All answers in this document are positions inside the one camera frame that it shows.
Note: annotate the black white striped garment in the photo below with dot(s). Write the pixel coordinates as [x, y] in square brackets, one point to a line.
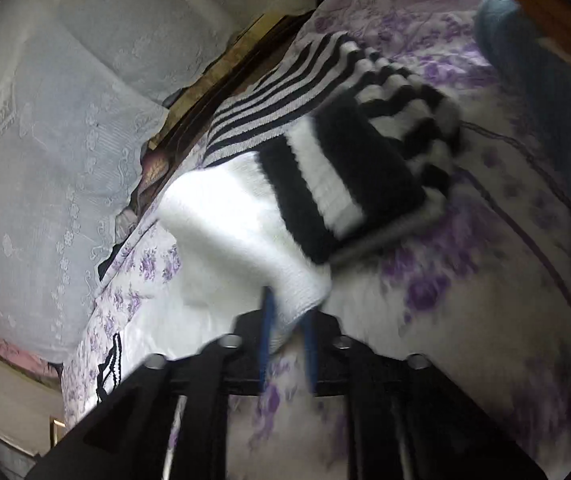
[270, 128]

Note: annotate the gold picture frame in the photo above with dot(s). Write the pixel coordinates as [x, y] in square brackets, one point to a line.
[57, 430]

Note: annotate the white lace cover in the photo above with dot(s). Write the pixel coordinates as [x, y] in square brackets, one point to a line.
[83, 86]

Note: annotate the purple floral bed sheet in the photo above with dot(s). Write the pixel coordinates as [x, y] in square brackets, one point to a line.
[486, 293]

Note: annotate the pink floral pillow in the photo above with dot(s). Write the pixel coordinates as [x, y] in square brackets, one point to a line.
[30, 365]

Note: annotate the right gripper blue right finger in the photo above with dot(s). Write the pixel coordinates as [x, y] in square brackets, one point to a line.
[406, 419]

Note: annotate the white V-neck knit sweater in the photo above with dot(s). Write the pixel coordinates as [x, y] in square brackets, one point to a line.
[214, 247]

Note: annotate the brown woven mat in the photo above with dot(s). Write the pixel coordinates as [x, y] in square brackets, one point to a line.
[255, 52]

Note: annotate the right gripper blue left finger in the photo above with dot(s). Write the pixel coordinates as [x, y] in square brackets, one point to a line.
[168, 419]

